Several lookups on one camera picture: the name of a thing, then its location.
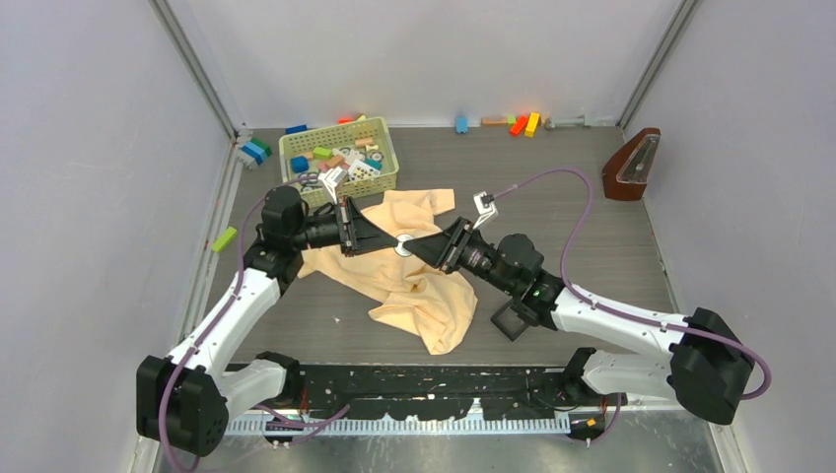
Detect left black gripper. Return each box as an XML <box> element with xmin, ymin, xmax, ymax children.
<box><xmin>291</xmin><ymin>196</ymin><xmax>398</xmax><ymax>258</ymax></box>

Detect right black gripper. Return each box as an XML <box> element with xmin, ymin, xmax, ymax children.
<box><xmin>404</xmin><ymin>217</ymin><xmax>518</xmax><ymax>296</ymax></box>

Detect round white brooch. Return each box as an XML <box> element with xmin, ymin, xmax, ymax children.
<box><xmin>394</xmin><ymin>234</ymin><xmax>413</xmax><ymax>257</ymax></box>

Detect cream yellow garment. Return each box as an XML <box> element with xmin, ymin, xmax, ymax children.
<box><xmin>298</xmin><ymin>188</ymin><xmax>478</xmax><ymax>356</ymax></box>

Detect black square frame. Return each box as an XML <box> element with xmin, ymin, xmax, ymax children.
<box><xmin>490</xmin><ymin>301</ymin><xmax>529</xmax><ymax>342</ymax></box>

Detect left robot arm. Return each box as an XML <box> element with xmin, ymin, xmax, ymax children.
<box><xmin>136</xmin><ymin>185</ymin><xmax>398</xmax><ymax>457</ymax></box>

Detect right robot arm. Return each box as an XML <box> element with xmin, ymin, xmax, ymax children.
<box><xmin>402</xmin><ymin>219</ymin><xmax>755</xmax><ymax>425</ymax></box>

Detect green plastic basket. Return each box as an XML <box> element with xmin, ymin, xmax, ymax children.
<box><xmin>278</xmin><ymin>117</ymin><xmax>399</xmax><ymax>207</ymax></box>

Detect green block in basket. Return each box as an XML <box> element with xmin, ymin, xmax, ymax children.
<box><xmin>312</xmin><ymin>146</ymin><xmax>333</xmax><ymax>160</ymax></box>

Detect blue cube in basket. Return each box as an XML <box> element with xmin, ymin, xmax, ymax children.
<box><xmin>290</xmin><ymin>156</ymin><xmax>310</xmax><ymax>173</ymax></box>

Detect blue block behind basket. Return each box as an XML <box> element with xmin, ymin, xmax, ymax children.
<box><xmin>285</xmin><ymin>124</ymin><xmax>309</xmax><ymax>135</ymax></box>

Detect light blue block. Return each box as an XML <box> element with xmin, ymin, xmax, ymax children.
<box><xmin>454</xmin><ymin>115</ymin><xmax>469</xmax><ymax>134</ymax></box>

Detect lime green block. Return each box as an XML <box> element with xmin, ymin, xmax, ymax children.
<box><xmin>210</xmin><ymin>227</ymin><xmax>238</xmax><ymax>253</ymax></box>

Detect blue green stacked blocks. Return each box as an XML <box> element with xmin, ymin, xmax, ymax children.
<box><xmin>237</xmin><ymin>138</ymin><xmax>273</xmax><ymax>169</ymax></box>

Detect tan wooden block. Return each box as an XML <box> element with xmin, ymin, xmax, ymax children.
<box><xmin>481</xmin><ymin>116</ymin><xmax>508</xmax><ymax>127</ymax></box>

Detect orange block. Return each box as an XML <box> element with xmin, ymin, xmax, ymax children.
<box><xmin>509</xmin><ymin>115</ymin><xmax>528</xmax><ymax>136</ymax></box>

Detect brown metronome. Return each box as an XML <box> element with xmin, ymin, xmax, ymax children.
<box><xmin>601</xmin><ymin>128</ymin><xmax>662</xmax><ymax>201</ymax></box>

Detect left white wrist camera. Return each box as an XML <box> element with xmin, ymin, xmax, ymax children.
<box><xmin>317</xmin><ymin>167</ymin><xmax>349</xmax><ymax>205</ymax></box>

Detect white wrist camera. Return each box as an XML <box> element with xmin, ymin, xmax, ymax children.
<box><xmin>473</xmin><ymin>191</ymin><xmax>499</xmax><ymax>230</ymax></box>
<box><xmin>317</xmin><ymin>167</ymin><xmax>349</xmax><ymax>205</ymax></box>

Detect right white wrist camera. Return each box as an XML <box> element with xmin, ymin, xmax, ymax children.
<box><xmin>473</xmin><ymin>191</ymin><xmax>499</xmax><ymax>230</ymax></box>

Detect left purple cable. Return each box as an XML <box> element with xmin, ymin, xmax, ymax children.
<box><xmin>158</xmin><ymin>171</ymin><xmax>351</xmax><ymax>473</ymax></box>

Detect purple cable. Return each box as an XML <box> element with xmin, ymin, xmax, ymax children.
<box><xmin>486</xmin><ymin>168</ymin><xmax>773</xmax><ymax>448</ymax></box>
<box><xmin>158</xmin><ymin>171</ymin><xmax>351</xmax><ymax>473</ymax></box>

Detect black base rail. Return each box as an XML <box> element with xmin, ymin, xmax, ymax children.
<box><xmin>264</xmin><ymin>364</ymin><xmax>627</xmax><ymax>421</ymax></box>

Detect yellow block at wall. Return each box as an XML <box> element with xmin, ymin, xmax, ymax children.
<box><xmin>523</xmin><ymin>112</ymin><xmax>541</xmax><ymax>138</ymax></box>

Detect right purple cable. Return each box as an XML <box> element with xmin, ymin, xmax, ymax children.
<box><xmin>486</xmin><ymin>168</ymin><xmax>773</xmax><ymax>448</ymax></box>

